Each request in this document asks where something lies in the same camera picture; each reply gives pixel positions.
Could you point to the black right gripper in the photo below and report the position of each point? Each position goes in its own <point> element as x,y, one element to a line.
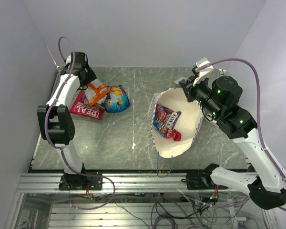
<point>189,92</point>

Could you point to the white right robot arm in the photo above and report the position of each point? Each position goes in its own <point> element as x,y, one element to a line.
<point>267,189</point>

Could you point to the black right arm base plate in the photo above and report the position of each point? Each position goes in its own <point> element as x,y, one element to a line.
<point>197,180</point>

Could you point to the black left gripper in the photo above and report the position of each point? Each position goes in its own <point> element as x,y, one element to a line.
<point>91,75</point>

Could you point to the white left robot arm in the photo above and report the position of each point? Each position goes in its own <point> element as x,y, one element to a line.
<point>55,121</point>

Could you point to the orange snack bag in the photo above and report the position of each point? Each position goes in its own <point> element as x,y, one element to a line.
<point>96,91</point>

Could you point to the purple candy snack bag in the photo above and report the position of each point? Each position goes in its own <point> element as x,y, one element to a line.
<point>105,99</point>

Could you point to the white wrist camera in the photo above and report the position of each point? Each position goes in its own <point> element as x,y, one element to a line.
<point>202,70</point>
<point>68,59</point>

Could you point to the blue M&M candy packet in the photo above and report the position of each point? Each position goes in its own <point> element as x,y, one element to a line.
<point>161,115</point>

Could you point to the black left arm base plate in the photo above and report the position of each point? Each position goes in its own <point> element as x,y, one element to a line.
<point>77,182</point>

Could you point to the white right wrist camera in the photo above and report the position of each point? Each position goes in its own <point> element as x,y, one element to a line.
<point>202,70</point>

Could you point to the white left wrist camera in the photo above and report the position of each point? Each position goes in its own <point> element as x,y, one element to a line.
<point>68,59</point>

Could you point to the pink small candy packet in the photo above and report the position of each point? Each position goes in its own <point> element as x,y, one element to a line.
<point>174,134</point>

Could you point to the aluminium frame rail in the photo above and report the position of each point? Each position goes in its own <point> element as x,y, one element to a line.
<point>124,183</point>

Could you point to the blue candy snack bag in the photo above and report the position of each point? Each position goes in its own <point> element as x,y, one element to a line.
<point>117,100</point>

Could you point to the purple FOXS candy bag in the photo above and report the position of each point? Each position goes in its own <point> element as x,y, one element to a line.
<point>172,119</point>

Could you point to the red REAL chips bag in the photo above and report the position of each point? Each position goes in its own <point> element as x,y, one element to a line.
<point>83,108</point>

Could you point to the blue checkered paper bag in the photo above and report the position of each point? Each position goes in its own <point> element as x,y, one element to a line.
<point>188,125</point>

